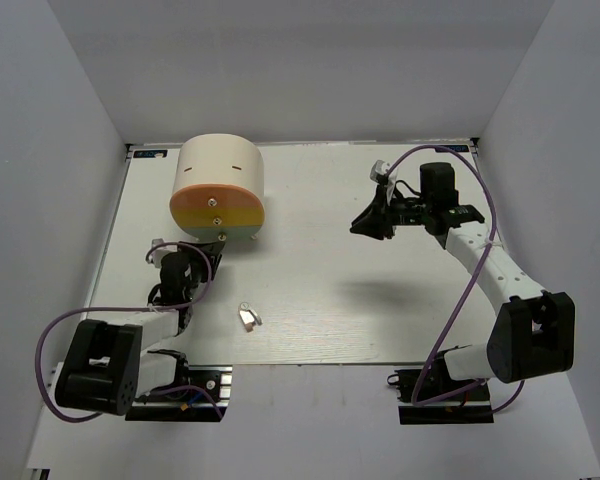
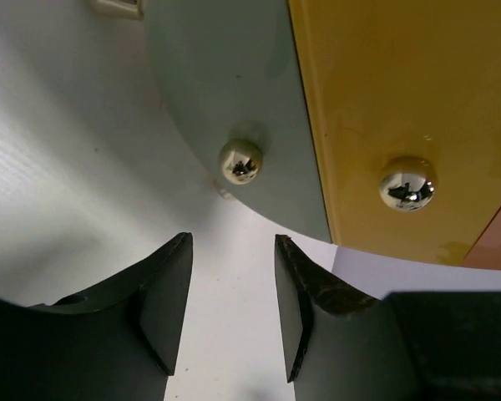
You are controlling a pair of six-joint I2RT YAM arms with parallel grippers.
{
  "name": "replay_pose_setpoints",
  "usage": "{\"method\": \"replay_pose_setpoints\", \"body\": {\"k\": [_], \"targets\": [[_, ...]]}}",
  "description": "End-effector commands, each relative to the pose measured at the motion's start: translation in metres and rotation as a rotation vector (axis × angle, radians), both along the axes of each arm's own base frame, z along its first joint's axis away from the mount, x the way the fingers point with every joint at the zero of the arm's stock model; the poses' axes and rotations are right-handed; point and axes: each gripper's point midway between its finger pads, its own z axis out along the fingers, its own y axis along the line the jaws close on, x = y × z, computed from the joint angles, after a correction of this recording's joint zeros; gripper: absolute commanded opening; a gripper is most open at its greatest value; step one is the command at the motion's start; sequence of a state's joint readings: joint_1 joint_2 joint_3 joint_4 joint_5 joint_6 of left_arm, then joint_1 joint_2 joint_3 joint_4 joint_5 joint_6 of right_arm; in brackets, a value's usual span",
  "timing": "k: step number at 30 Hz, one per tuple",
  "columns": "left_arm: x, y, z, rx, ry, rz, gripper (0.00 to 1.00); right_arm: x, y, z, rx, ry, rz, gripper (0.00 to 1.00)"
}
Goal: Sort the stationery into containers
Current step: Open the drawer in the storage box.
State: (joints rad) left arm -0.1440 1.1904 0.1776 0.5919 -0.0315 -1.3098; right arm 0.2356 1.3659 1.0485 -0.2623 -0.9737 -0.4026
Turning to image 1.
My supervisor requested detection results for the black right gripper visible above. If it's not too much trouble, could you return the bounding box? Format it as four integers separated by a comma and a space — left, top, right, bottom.
351, 184, 433, 240

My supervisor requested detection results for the beige orange round organizer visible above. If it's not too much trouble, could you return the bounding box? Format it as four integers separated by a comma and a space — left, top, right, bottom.
169, 133, 265, 243

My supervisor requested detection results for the pink silver binder clip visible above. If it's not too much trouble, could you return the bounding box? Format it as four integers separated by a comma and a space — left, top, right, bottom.
238, 302, 263, 332

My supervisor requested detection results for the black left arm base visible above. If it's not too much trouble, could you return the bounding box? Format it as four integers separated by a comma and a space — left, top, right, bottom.
125, 366, 233, 423

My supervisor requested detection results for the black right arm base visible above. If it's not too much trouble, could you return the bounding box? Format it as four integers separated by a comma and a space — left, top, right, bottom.
387, 368, 494, 426

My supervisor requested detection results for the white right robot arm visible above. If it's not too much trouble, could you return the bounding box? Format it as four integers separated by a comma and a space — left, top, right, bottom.
350, 161, 575, 399

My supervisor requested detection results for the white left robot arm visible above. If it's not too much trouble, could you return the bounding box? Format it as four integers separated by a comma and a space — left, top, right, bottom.
54, 239, 224, 421

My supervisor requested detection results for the blue label sticker right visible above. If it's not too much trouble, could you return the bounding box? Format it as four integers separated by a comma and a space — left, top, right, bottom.
436, 145, 470, 153

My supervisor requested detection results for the blue label sticker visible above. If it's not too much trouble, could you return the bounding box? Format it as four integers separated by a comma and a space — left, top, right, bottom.
436, 145, 470, 153
133, 149, 168, 159

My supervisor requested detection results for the blue label sticker left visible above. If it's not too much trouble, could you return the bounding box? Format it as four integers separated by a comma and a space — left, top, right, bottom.
133, 149, 168, 159

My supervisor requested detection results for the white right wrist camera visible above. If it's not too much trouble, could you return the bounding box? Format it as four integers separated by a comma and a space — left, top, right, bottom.
369, 160, 397, 204

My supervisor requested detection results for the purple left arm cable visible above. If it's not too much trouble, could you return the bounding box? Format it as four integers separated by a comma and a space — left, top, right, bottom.
33, 244, 226, 424

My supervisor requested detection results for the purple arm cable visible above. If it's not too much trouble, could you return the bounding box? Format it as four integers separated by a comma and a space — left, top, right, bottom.
384, 144, 526, 414
33, 244, 226, 424

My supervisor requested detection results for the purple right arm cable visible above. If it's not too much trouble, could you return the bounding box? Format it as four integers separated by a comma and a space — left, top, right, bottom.
384, 144, 526, 414

